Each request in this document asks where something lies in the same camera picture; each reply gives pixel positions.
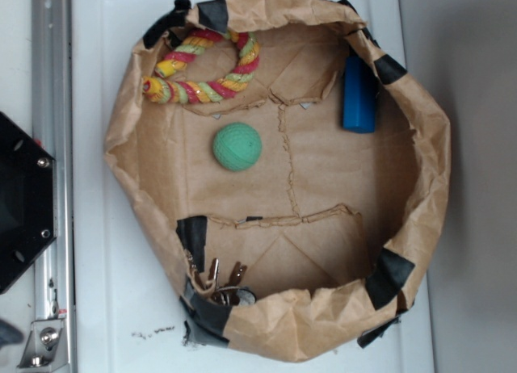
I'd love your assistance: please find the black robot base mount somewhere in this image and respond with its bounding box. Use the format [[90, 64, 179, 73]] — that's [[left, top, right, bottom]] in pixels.
[[1, 114, 56, 293]]

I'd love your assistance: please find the blue rectangular block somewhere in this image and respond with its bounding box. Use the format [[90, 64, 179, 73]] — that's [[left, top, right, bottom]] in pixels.
[[343, 56, 377, 134]]

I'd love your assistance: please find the brown paper bag bin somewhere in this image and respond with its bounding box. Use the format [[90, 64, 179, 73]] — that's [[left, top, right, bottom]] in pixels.
[[105, 0, 451, 362]]

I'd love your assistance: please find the aluminium frame rail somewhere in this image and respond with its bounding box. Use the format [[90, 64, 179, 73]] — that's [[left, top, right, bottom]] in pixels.
[[32, 0, 78, 372]]

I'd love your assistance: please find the green rubber ball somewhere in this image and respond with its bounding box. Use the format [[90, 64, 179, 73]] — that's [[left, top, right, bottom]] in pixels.
[[212, 122, 263, 172]]

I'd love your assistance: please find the metal corner bracket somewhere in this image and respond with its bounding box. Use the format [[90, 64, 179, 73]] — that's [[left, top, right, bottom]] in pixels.
[[16, 319, 69, 372]]

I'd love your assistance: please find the multicolour rope toy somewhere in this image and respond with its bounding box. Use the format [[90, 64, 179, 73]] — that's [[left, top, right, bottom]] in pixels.
[[142, 28, 261, 104]]

